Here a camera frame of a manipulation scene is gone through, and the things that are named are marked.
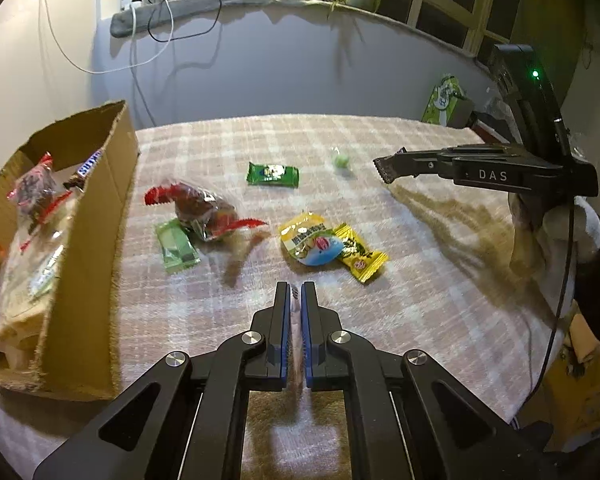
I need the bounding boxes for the dark green snack packet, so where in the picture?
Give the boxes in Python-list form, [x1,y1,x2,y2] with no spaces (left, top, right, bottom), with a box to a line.
[246,161,300,188]

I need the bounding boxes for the light green snack packet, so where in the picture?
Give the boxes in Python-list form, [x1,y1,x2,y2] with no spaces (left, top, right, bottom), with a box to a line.
[155,219,202,274]

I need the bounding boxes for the grey windowsill cushion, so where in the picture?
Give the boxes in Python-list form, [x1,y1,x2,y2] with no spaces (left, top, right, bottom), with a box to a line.
[110,0,491,76]

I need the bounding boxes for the yellow printed snack packet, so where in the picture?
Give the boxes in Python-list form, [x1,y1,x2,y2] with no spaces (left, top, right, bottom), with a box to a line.
[278,211,343,267]

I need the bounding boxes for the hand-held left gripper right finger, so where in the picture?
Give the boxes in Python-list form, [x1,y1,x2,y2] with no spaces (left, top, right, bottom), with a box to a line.
[300,281,541,480]

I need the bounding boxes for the cream plush toy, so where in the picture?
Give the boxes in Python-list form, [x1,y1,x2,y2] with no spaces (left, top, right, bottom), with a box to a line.
[510,192,600,321]

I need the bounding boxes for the white cable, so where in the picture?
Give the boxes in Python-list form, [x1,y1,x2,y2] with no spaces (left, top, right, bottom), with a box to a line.
[42,0,175,73]

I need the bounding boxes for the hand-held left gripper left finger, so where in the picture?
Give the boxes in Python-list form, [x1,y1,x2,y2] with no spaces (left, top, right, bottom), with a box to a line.
[32,281,293,480]

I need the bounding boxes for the small yellow candy packet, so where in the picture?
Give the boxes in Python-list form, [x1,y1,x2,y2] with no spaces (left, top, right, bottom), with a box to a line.
[332,223,390,285]

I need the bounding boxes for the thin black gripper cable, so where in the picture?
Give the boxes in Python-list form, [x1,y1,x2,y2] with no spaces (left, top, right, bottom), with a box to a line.
[530,195,578,401]

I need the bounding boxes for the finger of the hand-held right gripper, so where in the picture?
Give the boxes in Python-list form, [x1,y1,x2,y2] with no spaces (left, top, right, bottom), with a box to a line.
[373,146,451,184]

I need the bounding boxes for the clear cracker packet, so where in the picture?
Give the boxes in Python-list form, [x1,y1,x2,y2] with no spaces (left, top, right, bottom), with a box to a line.
[0,195,78,341]

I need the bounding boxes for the window frame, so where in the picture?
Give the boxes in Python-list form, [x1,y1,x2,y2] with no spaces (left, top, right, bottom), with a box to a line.
[130,0,516,56]

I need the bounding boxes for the green printed bag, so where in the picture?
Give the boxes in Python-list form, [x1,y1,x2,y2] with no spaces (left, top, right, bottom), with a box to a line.
[422,74,468,126]

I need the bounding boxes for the red clear candy bag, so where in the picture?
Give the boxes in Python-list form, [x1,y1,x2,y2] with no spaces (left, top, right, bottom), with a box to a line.
[145,176,268,243]
[7,152,73,223]

